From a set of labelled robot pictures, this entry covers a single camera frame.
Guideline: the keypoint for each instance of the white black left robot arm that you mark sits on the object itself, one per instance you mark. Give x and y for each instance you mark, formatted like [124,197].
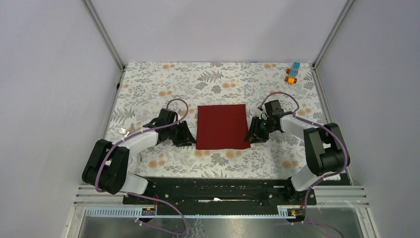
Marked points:
[107,165]

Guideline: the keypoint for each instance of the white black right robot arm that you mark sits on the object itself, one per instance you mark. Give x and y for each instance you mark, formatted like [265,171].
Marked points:
[324,147]

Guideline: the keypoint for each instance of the left aluminium frame post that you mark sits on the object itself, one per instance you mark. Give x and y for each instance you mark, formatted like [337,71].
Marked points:
[91,10]

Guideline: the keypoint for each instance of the blue orange toy car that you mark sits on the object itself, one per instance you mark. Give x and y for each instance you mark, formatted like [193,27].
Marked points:
[292,72]

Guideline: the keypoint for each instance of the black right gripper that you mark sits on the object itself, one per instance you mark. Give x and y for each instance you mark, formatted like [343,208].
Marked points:
[254,133]

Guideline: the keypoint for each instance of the right aluminium frame post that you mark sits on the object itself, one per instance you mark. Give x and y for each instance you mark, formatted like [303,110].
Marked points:
[336,26]

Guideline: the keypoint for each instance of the aluminium frame post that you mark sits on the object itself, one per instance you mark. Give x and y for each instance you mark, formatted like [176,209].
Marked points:
[91,10]
[336,26]

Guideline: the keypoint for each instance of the dark red cloth napkin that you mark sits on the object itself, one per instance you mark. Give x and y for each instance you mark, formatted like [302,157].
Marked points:
[222,127]

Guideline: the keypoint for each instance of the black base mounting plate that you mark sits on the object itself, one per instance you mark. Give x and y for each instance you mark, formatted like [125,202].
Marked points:
[206,196]

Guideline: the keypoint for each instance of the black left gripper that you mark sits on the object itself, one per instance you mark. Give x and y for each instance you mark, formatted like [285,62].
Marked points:
[185,138]

